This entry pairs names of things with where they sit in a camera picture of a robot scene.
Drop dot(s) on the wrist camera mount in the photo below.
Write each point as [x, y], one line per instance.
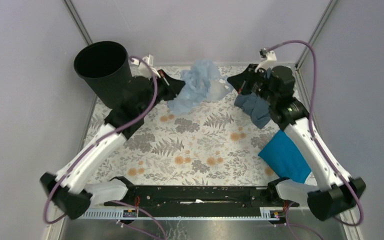
[268, 60]
[146, 67]

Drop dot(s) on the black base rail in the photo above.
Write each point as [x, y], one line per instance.
[159, 196]

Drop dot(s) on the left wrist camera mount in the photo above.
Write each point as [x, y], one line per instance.
[146, 67]

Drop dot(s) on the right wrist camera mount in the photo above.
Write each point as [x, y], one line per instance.
[268, 60]

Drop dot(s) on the white slotted cable duct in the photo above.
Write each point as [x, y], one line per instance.
[193, 213]

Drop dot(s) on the floral patterned table mat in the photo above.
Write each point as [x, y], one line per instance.
[215, 144]

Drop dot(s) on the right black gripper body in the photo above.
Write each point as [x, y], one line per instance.
[257, 84]

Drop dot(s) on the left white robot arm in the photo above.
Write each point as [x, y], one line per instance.
[69, 189]

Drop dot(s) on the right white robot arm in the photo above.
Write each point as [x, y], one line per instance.
[336, 190]

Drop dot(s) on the light blue plastic trash bag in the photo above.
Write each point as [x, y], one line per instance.
[203, 82]

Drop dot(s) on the black plastic trash bin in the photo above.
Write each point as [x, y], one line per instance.
[105, 67]

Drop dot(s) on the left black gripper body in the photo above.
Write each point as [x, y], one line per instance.
[163, 87]

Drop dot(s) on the bright blue folded cloth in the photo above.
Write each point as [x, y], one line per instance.
[284, 158]

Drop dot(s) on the grey-blue crumpled cloth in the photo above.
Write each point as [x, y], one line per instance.
[255, 107]

